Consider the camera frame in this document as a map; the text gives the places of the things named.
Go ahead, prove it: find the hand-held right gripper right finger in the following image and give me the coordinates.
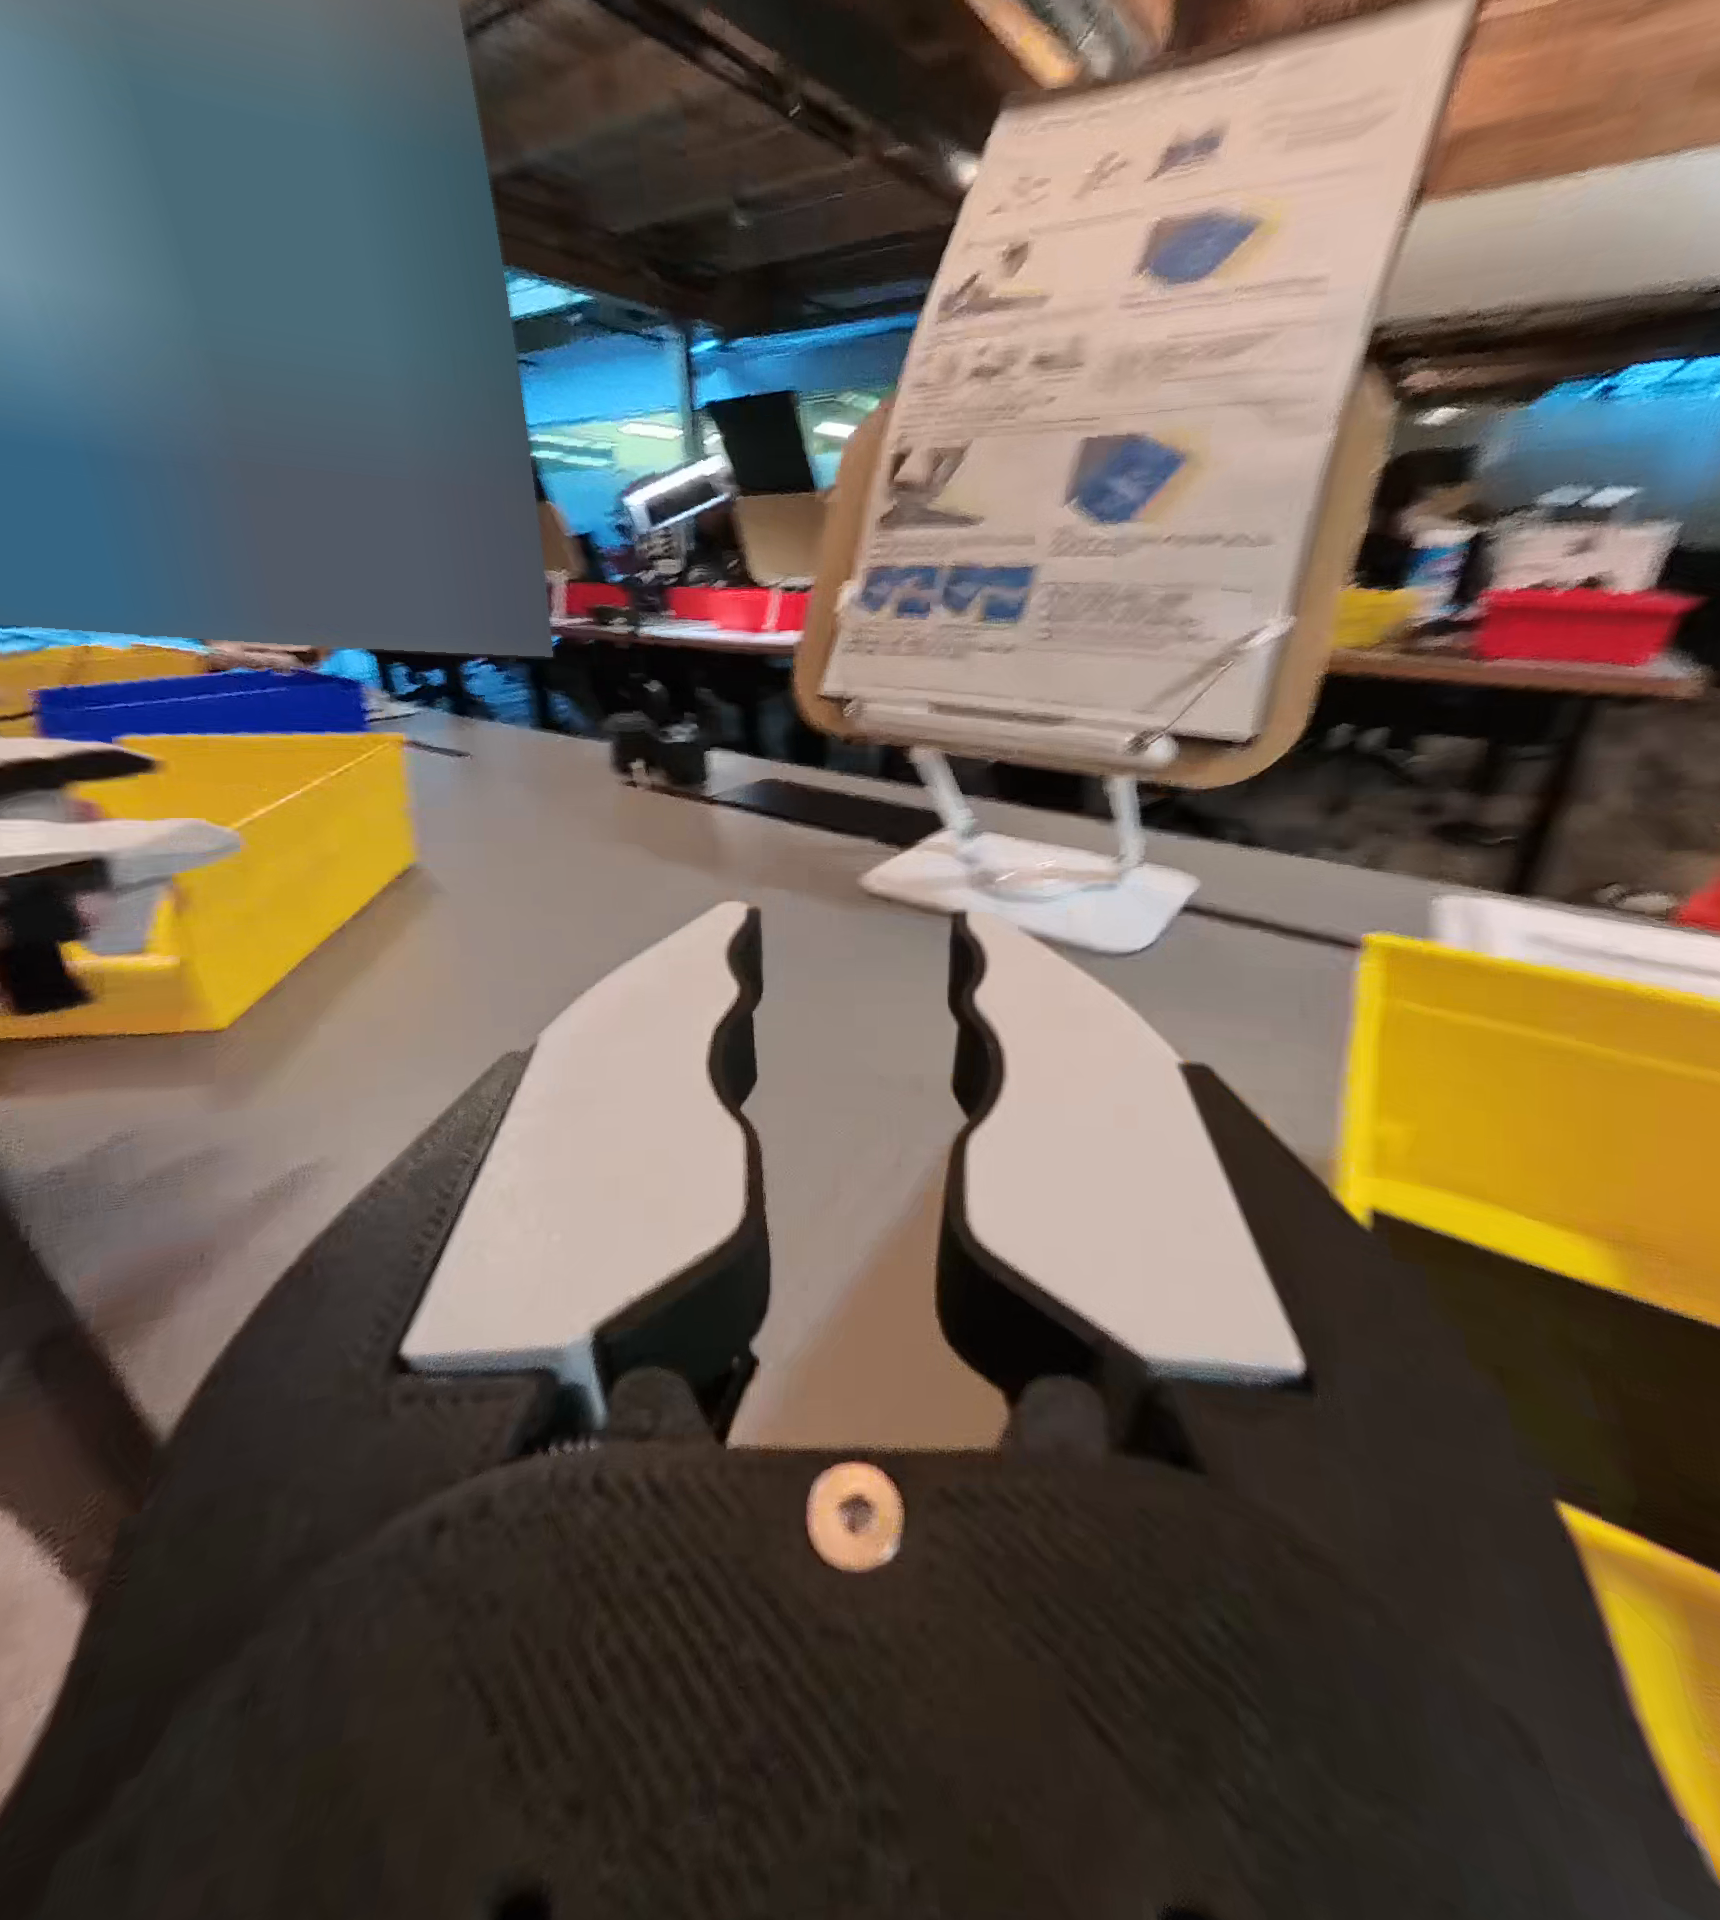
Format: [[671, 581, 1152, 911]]
[[942, 912, 1311, 1386]]

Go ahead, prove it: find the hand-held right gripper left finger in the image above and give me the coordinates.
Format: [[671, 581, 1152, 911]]
[[398, 900, 772, 1383]]

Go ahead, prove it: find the divided yellow plastic bin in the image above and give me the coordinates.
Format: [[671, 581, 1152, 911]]
[[0, 733, 420, 1041]]

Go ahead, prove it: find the grey desk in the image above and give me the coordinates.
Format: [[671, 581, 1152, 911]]
[[0, 705, 1448, 1592]]

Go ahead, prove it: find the long background desk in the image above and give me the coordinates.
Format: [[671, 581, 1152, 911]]
[[552, 615, 802, 662]]

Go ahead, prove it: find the wooden-edged background desk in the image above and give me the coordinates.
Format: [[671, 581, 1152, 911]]
[[1324, 644, 1718, 902]]

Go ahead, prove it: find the blue plastic bin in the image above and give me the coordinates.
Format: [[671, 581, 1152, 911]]
[[35, 670, 370, 745]]

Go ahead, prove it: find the small wooden board stand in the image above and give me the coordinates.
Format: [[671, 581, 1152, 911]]
[[732, 492, 832, 589]]

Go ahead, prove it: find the white light bar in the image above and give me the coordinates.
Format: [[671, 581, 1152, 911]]
[[621, 457, 735, 528]]

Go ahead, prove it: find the ribbed red plastic bin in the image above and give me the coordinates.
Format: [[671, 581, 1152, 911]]
[[1475, 589, 1702, 670]]

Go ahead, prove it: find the black background monitor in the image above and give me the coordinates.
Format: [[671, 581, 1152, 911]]
[[703, 393, 819, 499]]

